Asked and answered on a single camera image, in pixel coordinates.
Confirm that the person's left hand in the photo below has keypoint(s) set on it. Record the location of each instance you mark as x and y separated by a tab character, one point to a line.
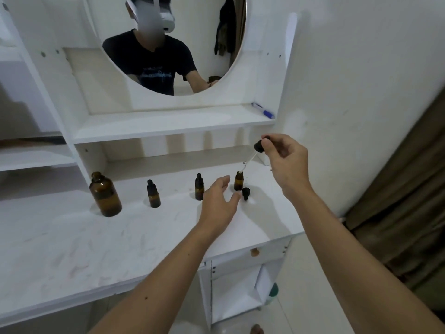
215	208

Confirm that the person's right hand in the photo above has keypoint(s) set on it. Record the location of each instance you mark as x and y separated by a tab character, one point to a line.
292	163

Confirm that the person's right thumb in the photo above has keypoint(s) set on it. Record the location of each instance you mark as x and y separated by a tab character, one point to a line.
270	147

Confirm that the person's left thumb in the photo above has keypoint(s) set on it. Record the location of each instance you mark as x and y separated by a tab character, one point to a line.
236	200

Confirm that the black bulb glass dropper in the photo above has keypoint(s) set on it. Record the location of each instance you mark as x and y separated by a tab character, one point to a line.
258	146

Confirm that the person's left forearm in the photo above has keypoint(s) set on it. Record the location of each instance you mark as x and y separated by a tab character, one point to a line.
167	285

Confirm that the person's right forearm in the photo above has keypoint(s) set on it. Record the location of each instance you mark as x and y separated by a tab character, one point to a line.
358	267

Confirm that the black bottle cap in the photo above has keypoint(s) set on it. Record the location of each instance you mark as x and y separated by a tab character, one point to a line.
246	193

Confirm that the open small amber bottle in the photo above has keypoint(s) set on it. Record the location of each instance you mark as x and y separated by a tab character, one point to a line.
238	182

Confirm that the blue and white pen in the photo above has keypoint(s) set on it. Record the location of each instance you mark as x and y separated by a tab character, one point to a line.
263	110

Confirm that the small amber dropper bottle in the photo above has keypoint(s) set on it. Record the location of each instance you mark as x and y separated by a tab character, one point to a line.
199	189
153	196

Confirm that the wooden drawer knob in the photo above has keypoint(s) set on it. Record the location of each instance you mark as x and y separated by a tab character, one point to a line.
255	252

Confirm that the white drawer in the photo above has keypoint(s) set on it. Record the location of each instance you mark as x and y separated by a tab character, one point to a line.
236	255

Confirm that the white vanity table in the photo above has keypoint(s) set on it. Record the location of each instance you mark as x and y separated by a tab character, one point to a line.
139	125

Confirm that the person's foot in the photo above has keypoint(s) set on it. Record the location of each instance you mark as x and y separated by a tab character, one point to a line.
257	329

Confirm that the large amber glass bottle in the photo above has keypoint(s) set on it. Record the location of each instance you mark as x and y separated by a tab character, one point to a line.
105	196

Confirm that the brown curtain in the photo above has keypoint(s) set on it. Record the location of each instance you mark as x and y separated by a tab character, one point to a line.
403	212

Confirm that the round wall mirror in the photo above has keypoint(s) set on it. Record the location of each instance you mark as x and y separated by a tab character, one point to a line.
198	41

